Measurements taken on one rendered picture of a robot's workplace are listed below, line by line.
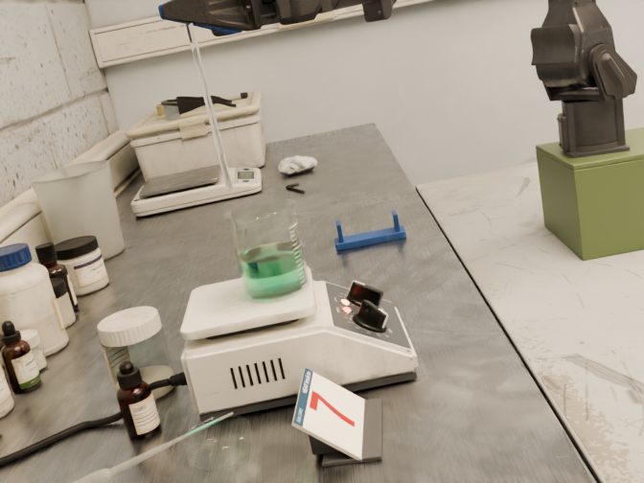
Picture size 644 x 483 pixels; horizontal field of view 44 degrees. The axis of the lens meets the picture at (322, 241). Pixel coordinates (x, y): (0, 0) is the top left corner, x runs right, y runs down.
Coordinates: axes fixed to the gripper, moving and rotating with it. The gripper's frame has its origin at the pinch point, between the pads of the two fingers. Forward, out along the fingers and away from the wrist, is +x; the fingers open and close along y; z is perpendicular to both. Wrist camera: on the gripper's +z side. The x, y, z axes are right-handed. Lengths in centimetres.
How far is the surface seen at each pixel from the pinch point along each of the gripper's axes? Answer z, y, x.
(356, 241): -34, -27, -25
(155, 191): -30, -86, -15
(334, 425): -32.8, 15.7, 3.2
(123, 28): 2, -146, -34
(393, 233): -34, -25, -30
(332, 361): -31.2, 8.8, -0.8
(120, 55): -5, -143, -30
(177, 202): -33, -83, -18
